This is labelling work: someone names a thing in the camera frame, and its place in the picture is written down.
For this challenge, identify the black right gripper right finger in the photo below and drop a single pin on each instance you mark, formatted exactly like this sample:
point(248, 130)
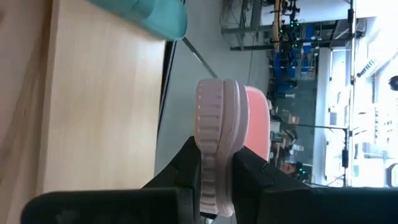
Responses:
point(311, 208)

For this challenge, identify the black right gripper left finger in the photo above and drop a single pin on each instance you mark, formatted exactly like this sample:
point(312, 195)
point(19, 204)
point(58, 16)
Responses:
point(109, 208)

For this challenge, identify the pink rubber slide sandal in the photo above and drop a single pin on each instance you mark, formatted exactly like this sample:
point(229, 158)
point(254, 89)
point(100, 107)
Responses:
point(217, 109)

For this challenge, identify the green rubber slide sandal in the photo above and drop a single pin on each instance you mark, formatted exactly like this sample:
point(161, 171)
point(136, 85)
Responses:
point(149, 15)

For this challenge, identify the blue storage bin rack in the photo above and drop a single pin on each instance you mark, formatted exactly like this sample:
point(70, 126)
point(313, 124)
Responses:
point(292, 65)

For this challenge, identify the grey metal workbench frame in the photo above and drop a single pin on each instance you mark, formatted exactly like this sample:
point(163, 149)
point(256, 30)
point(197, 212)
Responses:
point(245, 31)

